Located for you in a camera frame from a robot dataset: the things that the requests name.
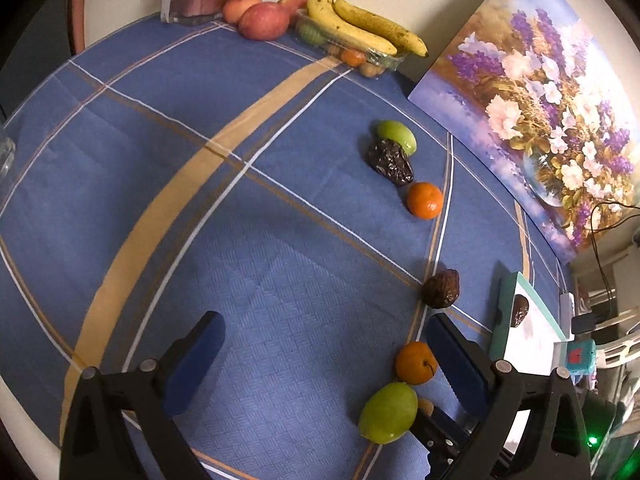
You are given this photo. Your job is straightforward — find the red apple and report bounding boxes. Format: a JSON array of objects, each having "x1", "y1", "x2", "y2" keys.
[
  {"x1": 238, "y1": 2, "x2": 291, "y2": 42},
  {"x1": 222, "y1": 0, "x2": 262, "y2": 25},
  {"x1": 277, "y1": 0, "x2": 310, "y2": 26}
]

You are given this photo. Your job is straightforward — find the clear glass jar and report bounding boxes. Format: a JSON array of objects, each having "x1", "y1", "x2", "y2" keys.
[{"x1": 0, "y1": 137, "x2": 16, "y2": 186}]

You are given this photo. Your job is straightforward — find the spotted yellow banana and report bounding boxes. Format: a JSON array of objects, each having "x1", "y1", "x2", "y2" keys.
[{"x1": 330, "y1": 0, "x2": 429, "y2": 58}]

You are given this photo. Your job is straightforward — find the teal toy box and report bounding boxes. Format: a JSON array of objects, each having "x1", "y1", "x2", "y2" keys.
[{"x1": 564, "y1": 338, "x2": 597, "y2": 376}]

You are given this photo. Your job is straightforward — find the black charger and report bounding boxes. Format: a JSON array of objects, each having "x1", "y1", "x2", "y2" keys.
[{"x1": 571, "y1": 312, "x2": 601, "y2": 335}]

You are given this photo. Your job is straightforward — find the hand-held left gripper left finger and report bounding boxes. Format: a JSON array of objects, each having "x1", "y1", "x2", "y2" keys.
[{"x1": 60, "y1": 311, "x2": 227, "y2": 480}]

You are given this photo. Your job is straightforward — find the small green fruit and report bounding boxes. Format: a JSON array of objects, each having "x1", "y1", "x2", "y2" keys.
[{"x1": 298, "y1": 22, "x2": 326, "y2": 46}]

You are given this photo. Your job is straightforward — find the white chair back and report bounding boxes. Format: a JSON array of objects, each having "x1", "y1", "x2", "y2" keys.
[{"x1": 597, "y1": 310, "x2": 640, "y2": 376}]

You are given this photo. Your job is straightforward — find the black cable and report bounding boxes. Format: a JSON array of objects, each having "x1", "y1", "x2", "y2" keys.
[{"x1": 587, "y1": 201, "x2": 640, "y2": 321}]

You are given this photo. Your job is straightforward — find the tangerine with stem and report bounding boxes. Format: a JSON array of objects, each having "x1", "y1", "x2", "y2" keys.
[{"x1": 395, "y1": 341, "x2": 439, "y2": 386}]

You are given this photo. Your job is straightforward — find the white tray with green rim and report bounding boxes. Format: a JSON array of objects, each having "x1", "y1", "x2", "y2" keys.
[{"x1": 487, "y1": 271, "x2": 571, "y2": 461}]

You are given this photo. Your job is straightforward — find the pink curved frame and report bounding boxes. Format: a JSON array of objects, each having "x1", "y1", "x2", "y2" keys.
[{"x1": 66, "y1": 0, "x2": 103, "y2": 57}]

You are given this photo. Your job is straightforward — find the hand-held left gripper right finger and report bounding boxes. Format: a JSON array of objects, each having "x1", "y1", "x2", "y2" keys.
[{"x1": 425, "y1": 312, "x2": 593, "y2": 480}]

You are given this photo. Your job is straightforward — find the dark wrinkled dried fruit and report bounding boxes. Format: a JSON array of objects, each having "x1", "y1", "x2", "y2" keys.
[{"x1": 362, "y1": 140, "x2": 415, "y2": 188}]

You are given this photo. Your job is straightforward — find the flower painting canvas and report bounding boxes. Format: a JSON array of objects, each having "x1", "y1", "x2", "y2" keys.
[{"x1": 407, "y1": 0, "x2": 640, "y2": 263}]

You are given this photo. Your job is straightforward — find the brown wrinkled pear-shaped fruit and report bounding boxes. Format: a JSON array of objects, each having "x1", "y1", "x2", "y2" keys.
[{"x1": 421, "y1": 268, "x2": 461, "y2": 309}]

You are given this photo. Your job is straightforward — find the clear plastic fruit container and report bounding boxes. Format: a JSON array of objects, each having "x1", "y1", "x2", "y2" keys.
[{"x1": 292, "y1": 7, "x2": 407, "y2": 80}]

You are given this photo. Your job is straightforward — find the white power strip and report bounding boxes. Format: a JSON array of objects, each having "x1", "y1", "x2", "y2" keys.
[{"x1": 559, "y1": 292, "x2": 576, "y2": 336}]

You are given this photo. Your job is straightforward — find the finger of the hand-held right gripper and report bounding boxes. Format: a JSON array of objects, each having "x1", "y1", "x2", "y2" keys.
[{"x1": 414, "y1": 402, "x2": 473, "y2": 480}]

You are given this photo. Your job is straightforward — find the smooth dark brown fruit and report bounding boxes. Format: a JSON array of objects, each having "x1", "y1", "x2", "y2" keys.
[{"x1": 511, "y1": 294, "x2": 530, "y2": 330}]

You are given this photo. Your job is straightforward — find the tangerine without stem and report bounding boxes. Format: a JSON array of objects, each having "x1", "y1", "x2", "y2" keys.
[{"x1": 406, "y1": 181, "x2": 445, "y2": 220}]

